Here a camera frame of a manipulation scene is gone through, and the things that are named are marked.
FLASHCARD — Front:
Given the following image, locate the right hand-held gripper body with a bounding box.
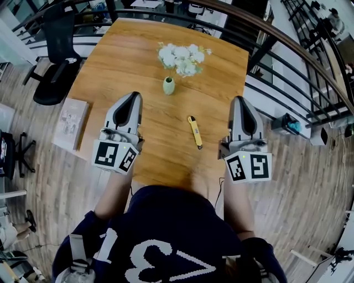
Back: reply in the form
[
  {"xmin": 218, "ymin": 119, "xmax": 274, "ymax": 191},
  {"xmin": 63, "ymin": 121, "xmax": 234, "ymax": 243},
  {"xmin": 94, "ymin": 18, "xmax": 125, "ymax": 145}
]
[{"xmin": 218, "ymin": 136, "xmax": 273, "ymax": 185}]

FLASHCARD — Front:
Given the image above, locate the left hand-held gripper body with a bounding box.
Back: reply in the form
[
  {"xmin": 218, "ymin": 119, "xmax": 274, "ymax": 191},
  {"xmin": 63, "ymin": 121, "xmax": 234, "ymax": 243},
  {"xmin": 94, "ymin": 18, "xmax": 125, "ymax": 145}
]
[{"xmin": 91, "ymin": 122, "xmax": 145, "ymax": 176}]

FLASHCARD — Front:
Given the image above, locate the yellow utility knife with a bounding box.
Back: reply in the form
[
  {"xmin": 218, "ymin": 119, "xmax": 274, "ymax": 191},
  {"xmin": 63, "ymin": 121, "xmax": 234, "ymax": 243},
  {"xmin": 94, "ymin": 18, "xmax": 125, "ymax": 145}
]
[{"xmin": 187, "ymin": 116, "xmax": 204, "ymax": 151}]

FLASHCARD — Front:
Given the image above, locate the person's right forearm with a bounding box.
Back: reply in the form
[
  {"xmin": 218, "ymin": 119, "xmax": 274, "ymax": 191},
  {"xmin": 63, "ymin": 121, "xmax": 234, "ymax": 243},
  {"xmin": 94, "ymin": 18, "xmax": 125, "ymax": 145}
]
[{"xmin": 222, "ymin": 179, "xmax": 256, "ymax": 234}]

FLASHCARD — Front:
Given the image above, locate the person's left forearm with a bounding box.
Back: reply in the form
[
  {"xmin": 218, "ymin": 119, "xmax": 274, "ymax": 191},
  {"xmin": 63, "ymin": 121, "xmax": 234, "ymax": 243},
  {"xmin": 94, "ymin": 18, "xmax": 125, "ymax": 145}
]
[{"xmin": 93, "ymin": 165, "xmax": 134, "ymax": 222}]

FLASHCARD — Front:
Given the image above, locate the grey waste bin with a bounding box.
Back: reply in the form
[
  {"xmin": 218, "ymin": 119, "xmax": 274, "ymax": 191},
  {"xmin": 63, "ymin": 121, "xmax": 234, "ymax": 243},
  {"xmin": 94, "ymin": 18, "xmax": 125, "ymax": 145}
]
[{"xmin": 272, "ymin": 112, "xmax": 301, "ymax": 137}]

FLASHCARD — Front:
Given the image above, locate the pale green vase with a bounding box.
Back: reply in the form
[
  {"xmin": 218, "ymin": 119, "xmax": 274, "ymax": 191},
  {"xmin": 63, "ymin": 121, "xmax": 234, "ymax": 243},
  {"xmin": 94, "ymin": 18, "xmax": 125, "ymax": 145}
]
[{"xmin": 162, "ymin": 76, "xmax": 176, "ymax": 96}]

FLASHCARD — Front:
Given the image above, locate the pale illustrated book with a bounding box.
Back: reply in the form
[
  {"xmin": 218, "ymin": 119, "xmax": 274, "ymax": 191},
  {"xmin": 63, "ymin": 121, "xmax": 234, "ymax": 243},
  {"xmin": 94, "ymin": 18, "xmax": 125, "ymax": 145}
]
[{"xmin": 51, "ymin": 97, "xmax": 90, "ymax": 151}]

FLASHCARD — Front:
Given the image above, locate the white flower bouquet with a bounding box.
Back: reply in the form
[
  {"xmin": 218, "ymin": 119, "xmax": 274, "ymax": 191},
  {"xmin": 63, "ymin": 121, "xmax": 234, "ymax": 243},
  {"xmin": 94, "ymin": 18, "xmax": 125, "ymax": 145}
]
[{"xmin": 156, "ymin": 41, "xmax": 213, "ymax": 79}]

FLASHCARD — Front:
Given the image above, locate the black metal railing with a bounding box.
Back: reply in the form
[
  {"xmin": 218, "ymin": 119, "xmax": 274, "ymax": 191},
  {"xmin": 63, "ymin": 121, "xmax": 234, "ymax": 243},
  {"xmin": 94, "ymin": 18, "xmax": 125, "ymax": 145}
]
[{"xmin": 11, "ymin": 0, "xmax": 354, "ymax": 128}]

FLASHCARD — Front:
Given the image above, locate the black chair star base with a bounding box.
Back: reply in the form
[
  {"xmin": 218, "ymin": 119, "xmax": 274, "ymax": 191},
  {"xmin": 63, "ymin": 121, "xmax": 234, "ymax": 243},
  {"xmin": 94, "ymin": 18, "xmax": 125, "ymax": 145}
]
[{"xmin": 14, "ymin": 132, "xmax": 37, "ymax": 178}]

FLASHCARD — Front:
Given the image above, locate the person's navy printed shirt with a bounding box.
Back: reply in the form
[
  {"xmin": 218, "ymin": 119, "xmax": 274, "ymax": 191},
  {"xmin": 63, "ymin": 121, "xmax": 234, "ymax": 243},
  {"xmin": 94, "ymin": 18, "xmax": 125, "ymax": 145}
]
[{"xmin": 51, "ymin": 184, "xmax": 289, "ymax": 283}]

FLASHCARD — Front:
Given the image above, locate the black office chair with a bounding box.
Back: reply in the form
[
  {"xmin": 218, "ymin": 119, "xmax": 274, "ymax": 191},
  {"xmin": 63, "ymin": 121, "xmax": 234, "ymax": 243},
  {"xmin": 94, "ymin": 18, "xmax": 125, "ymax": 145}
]
[{"xmin": 23, "ymin": 2, "xmax": 84, "ymax": 106}]

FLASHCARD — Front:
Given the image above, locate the white desk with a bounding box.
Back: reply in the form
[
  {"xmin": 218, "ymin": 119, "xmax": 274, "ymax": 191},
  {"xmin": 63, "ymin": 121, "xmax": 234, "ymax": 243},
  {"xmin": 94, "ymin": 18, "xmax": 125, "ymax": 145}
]
[{"xmin": 289, "ymin": 209, "xmax": 354, "ymax": 283}]

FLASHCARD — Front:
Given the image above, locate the black thin cable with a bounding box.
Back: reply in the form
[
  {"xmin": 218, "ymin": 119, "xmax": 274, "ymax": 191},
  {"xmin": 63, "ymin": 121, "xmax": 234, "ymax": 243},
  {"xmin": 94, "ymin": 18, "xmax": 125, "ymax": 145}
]
[{"xmin": 212, "ymin": 177, "xmax": 225, "ymax": 209}]

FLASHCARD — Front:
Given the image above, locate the white harness strap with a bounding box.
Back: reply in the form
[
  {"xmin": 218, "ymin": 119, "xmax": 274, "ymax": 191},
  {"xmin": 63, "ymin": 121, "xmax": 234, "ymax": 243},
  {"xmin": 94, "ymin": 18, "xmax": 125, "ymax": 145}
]
[{"xmin": 69, "ymin": 233, "xmax": 93, "ymax": 277}]

